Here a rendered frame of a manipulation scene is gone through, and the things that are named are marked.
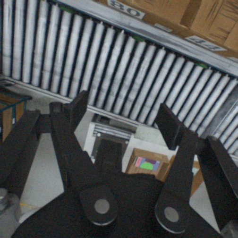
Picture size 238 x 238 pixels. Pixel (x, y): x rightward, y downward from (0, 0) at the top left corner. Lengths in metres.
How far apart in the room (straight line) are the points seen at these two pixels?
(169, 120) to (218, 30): 0.80
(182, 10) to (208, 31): 0.16
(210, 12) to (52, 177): 2.69
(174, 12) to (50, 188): 2.85
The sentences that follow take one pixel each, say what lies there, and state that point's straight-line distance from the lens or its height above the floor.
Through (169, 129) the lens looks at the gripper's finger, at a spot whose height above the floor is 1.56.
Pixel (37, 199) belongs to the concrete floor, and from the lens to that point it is 3.31.
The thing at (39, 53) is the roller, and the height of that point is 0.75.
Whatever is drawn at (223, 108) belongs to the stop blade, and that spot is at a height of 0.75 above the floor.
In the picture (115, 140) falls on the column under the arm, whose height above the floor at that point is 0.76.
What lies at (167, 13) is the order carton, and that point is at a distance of 0.85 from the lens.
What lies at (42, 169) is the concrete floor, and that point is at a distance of 2.70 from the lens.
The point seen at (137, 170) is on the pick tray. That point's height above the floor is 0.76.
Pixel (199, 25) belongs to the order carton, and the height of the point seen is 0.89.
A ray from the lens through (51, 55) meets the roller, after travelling 1.06.
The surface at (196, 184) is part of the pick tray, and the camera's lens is 1.46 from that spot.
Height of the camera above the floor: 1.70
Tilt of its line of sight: 65 degrees down
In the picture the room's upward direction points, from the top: 175 degrees counter-clockwise
